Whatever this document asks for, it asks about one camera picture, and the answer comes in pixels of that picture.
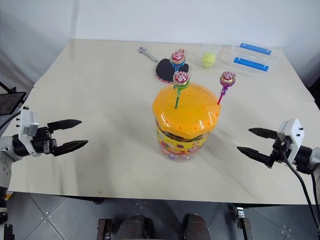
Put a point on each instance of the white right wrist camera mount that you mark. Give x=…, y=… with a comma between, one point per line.
x=292, y=135

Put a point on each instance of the black red table tennis paddle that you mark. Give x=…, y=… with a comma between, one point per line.
x=163, y=68

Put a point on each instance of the orange perforated jar lid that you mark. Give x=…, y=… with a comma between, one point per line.
x=186, y=112

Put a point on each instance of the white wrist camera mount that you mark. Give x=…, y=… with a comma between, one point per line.
x=28, y=122
x=292, y=135

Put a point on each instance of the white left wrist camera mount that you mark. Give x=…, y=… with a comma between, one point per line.
x=28, y=122

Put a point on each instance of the lollipop with green stick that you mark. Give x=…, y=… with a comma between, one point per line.
x=181, y=78

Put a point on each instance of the black stand with tray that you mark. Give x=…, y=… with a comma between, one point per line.
x=8, y=102

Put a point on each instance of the silver adjustable wrench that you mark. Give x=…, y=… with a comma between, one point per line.
x=148, y=54

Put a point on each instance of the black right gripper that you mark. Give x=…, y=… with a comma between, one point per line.
x=277, y=152

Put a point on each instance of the small clear plastic container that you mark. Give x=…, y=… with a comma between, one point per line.
x=210, y=48

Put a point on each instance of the clear box with blue latch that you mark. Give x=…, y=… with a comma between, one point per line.
x=255, y=49
x=250, y=64

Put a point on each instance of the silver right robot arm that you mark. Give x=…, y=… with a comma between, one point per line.
x=303, y=158

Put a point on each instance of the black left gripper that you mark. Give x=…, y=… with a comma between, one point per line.
x=43, y=141

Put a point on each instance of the lollipop with purple stick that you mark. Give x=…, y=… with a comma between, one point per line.
x=227, y=78

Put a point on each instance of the rusty metal table bracket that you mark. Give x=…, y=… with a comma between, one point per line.
x=243, y=222
x=104, y=230

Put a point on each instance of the lollipop with blue stick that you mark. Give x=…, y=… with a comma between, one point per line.
x=177, y=57

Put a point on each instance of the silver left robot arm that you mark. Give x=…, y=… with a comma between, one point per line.
x=6, y=150

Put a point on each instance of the clear candy jar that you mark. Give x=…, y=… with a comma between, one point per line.
x=180, y=147

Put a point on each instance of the yellow tennis ball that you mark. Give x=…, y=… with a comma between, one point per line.
x=208, y=59

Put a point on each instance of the dark rounded shape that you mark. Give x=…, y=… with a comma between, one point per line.
x=132, y=228
x=197, y=227

